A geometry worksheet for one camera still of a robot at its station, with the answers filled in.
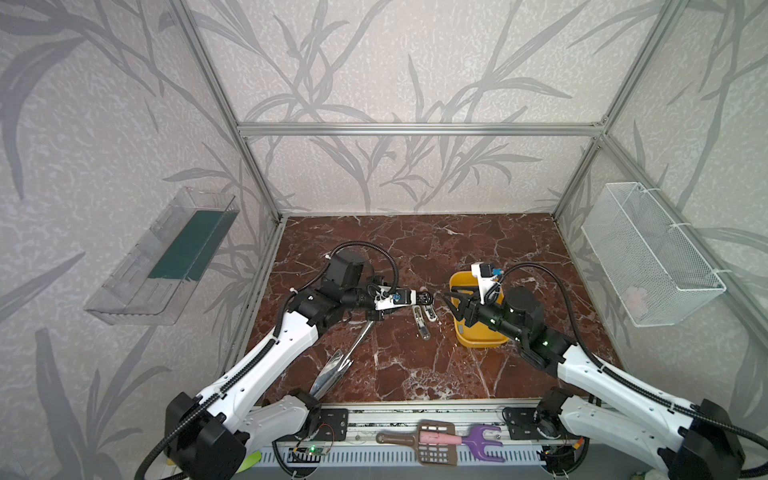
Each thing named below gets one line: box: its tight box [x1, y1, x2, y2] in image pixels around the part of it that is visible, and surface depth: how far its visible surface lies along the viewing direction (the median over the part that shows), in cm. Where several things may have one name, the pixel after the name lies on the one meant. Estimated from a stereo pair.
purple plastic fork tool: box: [462, 424, 505, 463], surface depth 71 cm
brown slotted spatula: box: [376, 420, 457, 466], surface depth 72 cm
